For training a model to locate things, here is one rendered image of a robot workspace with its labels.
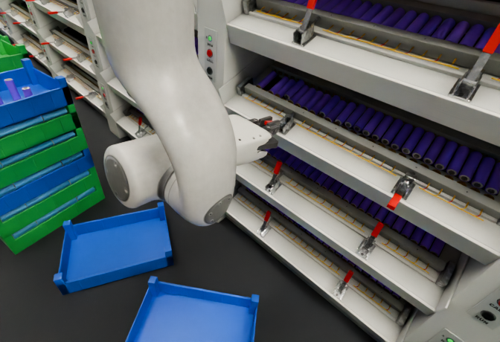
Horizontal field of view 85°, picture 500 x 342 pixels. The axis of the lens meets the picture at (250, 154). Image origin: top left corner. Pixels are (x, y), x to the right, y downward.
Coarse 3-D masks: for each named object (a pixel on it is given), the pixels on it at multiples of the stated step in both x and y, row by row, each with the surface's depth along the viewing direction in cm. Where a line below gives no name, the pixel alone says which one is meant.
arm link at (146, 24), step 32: (96, 0) 22; (128, 0) 22; (160, 0) 22; (192, 0) 25; (128, 32) 23; (160, 32) 24; (192, 32) 27; (128, 64) 25; (160, 64) 25; (192, 64) 28; (160, 96) 26; (192, 96) 27; (160, 128) 26; (192, 128) 27; (224, 128) 29; (192, 160) 27; (224, 160) 29; (192, 192) 29; (224, 192) 32
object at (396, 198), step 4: (404, 184) 48; (400, 188) 47; (404, 188) 47; (400, 192) 47; (404, 192) 47; (396, 196) 45; (400, 196) 46; (392, 200) 45; (396, 200) 45; (388, 204) 44; (392, 204) 44; (396, 204) 44; (392, 208) 44
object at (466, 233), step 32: (256, 64) 72; (224, 96) 69; (320, 160) 57; (352, 160) 55; (416, 160) 53; (384, 192) 50; (416, 192) 49; (416, 224) 50; (448, 224) 45; (480, 224) 45; (480, 256) 44
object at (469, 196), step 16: (256, 96) 69; (272, 96) 66; (288, 112) 64; (304, 112) 61; (304, 128) 61; (320, 128) 60; (336, 128) 57; (336, 144) 57; (352, 144) 56; (368, 144) 54; (368, 160) 54; (384, 160) 53; (400, 160) 51; (432, 176) 48; (448, 192) 47; (464, 192) 46; (464, 208) 45; (480, 208) 45; (496, 208) 43
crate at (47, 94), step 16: (32, 64) 83; (0, 80) 79; (16, 80) 82; (32, 80) 84; (48, 80) 81; (64, 80) 75; (0, 96) 78; (32, 96) 70; (48, 96) 73; (64, 96) 77; (0, 112) 66; (16, 112) 69; (32, 112) 72; (0, 128) 67
